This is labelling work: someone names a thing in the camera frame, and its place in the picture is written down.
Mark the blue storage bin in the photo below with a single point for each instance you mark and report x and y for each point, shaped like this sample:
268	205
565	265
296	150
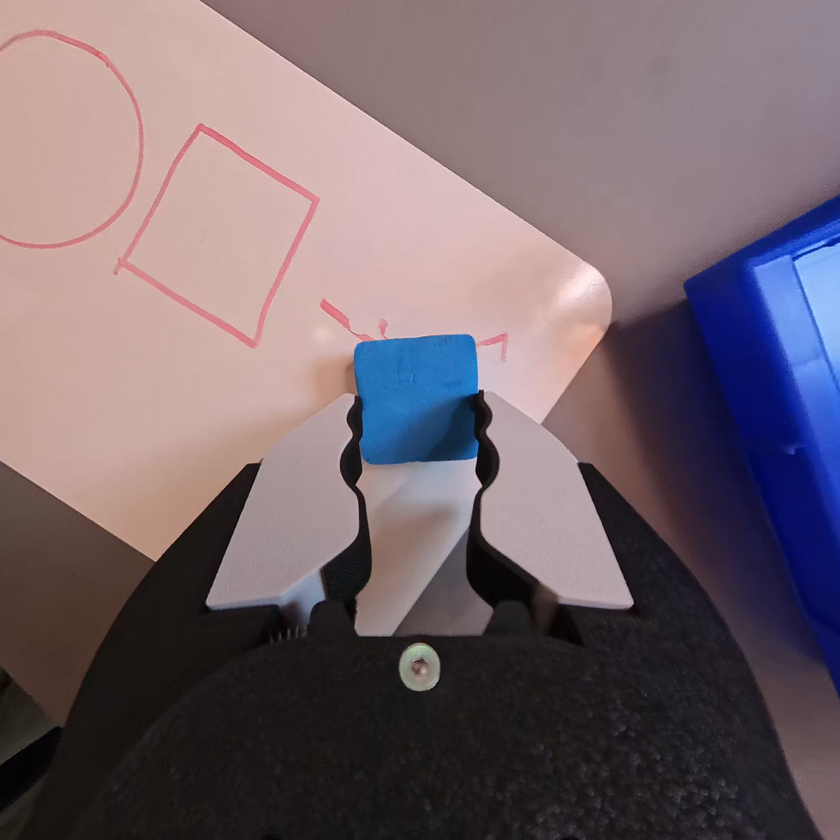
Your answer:
775	394

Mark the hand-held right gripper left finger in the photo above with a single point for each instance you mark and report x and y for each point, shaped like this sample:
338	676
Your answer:
282	538

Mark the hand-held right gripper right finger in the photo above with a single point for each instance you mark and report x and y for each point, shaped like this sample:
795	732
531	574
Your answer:
558	538

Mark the blue whiteboard eraser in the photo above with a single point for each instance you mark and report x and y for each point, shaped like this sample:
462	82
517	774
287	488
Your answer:
418	400

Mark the white whiteboard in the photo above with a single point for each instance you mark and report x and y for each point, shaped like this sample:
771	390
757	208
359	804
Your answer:
433	223

